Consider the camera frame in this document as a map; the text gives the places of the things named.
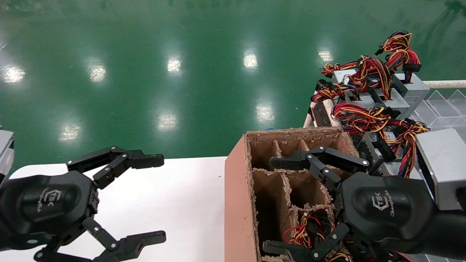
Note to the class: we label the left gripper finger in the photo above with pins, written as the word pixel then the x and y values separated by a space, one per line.
pixel 142 242
pixel 145 160

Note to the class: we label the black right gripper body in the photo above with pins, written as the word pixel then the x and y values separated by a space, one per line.
pixel 386 207

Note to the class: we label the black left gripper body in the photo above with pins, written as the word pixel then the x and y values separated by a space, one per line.
pixel 43 207

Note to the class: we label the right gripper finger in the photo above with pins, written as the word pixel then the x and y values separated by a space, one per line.
pixel 291 162
pixel 284 249

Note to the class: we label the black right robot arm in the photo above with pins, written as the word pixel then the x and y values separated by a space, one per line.
pixel 451 233

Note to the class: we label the beige rack tube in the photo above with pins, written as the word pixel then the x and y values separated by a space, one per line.
pixel 308 120
pixel 328 107

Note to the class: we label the black roller track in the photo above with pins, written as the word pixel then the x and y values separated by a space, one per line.
pixel 322 114

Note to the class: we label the brown cardboard box with dividers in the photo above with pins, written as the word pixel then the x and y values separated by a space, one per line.
pixel 238 203

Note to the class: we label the clear plastic grid tray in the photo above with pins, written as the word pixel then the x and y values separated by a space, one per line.
pixel 447 109

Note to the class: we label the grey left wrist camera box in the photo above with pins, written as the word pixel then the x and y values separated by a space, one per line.
pixel 5 153

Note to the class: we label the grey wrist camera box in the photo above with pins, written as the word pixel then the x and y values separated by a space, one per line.
pixel 5 153
pixel 444 163

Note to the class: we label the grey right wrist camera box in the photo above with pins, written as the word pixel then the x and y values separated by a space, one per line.
pixel 444 163

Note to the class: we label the white rack rail tube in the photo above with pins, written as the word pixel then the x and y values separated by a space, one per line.
pixel 447 84

